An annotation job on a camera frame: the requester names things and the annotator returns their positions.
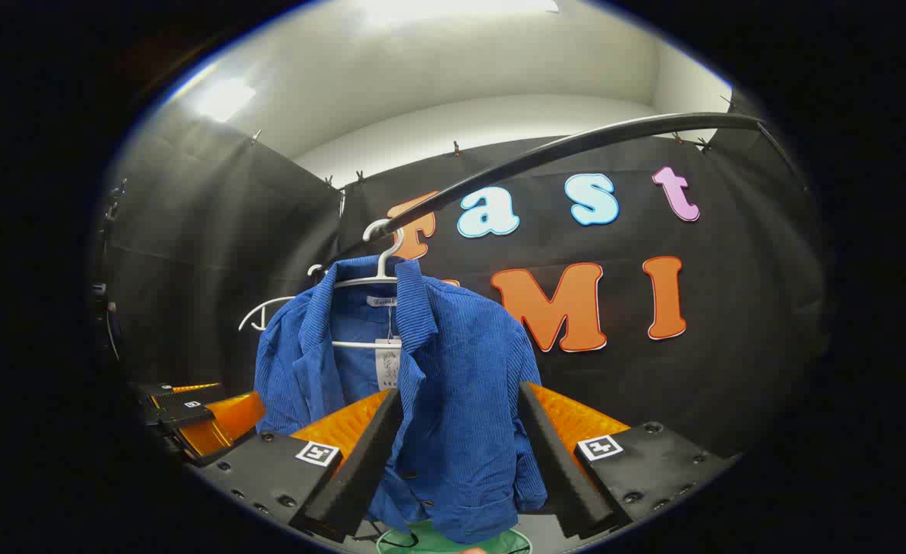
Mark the dark stand with cables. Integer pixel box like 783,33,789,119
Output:
89,179,127,364

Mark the ceiling light panel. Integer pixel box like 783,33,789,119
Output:
356,0,563,25
189,75,258,124

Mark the black clothes rack rail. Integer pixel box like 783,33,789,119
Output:
329,112,807,266

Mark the white clothes hanger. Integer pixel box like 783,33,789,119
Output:
238,263,324,334
333,219,407,351

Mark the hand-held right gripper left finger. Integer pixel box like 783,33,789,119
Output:
191,387,405,544

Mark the blue corduroy jacket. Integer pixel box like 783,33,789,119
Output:
254,256,550,546

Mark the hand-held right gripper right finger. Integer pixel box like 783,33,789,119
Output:
519,382,740,541

